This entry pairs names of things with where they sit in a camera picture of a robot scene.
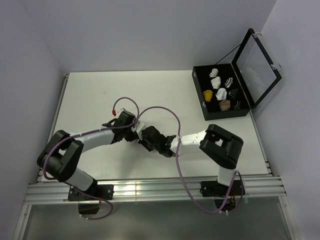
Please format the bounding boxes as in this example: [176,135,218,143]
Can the yellow sock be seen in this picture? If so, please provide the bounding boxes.
[203,90,213,102]

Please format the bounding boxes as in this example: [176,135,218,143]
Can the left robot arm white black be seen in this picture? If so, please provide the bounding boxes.
[37,108,138,200]

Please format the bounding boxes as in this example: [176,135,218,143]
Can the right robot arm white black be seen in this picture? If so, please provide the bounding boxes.
[137,124,244,195]

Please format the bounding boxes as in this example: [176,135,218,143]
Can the black storage box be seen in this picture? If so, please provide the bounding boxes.
[192,63,251,121]

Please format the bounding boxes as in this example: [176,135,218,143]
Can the brown rolled sock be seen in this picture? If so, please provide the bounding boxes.
[219,100,231,112]

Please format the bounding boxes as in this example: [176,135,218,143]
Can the white rolled sock lower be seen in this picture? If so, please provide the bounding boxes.
[215,88,227,101]

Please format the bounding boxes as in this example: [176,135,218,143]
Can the white rolled sock upper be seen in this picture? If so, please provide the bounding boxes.
[210,76,221,89]

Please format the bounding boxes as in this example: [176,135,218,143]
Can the dark colourful striped rolled sock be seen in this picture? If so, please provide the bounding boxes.
[230,100,241,110]

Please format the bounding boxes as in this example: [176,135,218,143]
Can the black electronics box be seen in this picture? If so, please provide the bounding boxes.
[78,203,100,216]

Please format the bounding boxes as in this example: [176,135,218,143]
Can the black white striped rolled sock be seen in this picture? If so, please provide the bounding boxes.
[224,77,233,89]

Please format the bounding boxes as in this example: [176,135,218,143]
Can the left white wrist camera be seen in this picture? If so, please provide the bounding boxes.
[112,108,126,118]

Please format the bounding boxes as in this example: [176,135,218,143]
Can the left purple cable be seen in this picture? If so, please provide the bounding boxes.
[42,97,140,221]

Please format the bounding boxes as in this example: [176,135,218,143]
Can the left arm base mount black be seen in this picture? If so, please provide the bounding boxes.
[67,184,114,202]

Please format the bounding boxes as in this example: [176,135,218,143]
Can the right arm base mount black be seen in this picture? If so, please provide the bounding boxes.
[200,180,246,198]

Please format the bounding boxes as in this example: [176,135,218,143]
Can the glass box lid black frame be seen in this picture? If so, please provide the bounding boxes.
[231,28,282,109]

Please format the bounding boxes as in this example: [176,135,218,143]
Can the aluminium frame rail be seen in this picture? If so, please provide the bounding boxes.
[13,175,287,240]

